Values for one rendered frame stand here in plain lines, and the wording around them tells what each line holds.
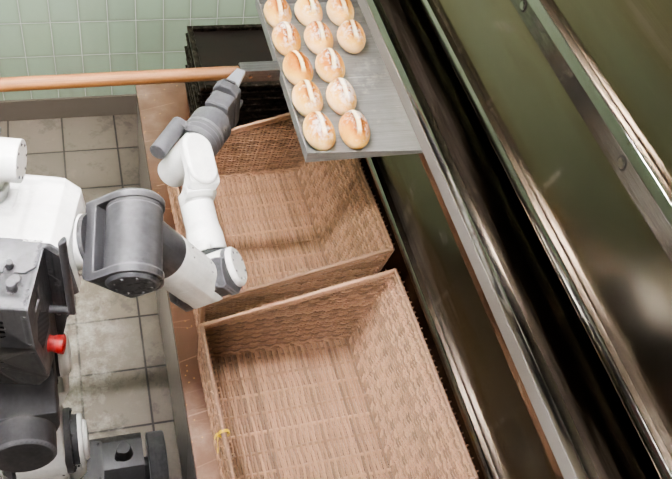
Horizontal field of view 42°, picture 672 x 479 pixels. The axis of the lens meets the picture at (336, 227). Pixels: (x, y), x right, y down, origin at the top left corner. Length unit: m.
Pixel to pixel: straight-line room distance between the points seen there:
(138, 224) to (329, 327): 0.94
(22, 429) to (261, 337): 0.75
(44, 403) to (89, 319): 1.38
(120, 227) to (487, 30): 0.75
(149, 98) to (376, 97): 1.04
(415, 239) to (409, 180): 0.15
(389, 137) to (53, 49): 1.81
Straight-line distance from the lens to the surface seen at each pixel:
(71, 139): 3.56
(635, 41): 1.27
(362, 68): 2.07
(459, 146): 1.59
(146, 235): 1.38
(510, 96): 1.56
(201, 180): 1.70
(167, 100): 2.84
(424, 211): 2.00
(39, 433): 1.63
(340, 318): 2.19
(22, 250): 1.37
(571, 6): 1.38
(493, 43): 1.64
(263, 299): 2.16
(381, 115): 1.96
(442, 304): 1.91
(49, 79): 1.94
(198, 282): 1.53
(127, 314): 3.00
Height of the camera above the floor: 2.45
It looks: 48 degrees down
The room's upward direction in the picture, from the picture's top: 13 degrees clockwise
